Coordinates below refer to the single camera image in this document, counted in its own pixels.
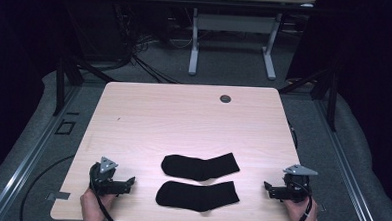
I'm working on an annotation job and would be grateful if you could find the white-legged background desk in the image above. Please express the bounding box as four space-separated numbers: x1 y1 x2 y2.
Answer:
168 0 318 83

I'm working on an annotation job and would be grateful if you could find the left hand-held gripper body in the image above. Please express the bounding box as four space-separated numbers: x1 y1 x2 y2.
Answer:
88 155 120 197

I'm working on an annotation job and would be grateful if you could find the black metal stand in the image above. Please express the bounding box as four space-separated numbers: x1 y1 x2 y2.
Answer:
276 64 340 133
53 54 118 120

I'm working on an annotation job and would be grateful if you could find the grey tape piece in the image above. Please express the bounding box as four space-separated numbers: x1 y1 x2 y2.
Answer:
45 190 71 202

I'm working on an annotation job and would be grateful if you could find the black floor cable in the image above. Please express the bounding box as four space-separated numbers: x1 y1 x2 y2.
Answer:
19 152 77 221

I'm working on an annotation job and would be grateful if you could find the thin black cable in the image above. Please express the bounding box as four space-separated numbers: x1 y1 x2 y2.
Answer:
285 119 301 150

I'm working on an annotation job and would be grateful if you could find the black tape square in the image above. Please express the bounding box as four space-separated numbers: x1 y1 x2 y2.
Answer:
54 118 76 136

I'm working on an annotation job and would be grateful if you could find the person's right hand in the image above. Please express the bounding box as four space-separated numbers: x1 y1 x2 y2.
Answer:
281 196 320 221

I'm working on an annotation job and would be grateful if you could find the black sock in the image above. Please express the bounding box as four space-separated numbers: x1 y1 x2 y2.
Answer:
155 177 242 215
160 149 242 184

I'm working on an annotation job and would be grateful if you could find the aluminium floor rail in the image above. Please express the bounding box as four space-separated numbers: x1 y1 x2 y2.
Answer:
307 95 390 221
0 81 83 221

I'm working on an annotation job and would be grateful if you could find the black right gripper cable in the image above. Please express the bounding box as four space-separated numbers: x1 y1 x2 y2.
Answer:
289 183 315 221

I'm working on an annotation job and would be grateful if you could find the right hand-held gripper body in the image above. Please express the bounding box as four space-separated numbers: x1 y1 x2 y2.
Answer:
281 163 320 204

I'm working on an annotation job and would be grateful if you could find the person's left hand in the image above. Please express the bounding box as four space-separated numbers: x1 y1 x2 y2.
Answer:
78 187 116 221

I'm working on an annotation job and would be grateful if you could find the bundle of black cables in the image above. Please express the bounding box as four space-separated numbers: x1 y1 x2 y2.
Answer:
108 0 187 86

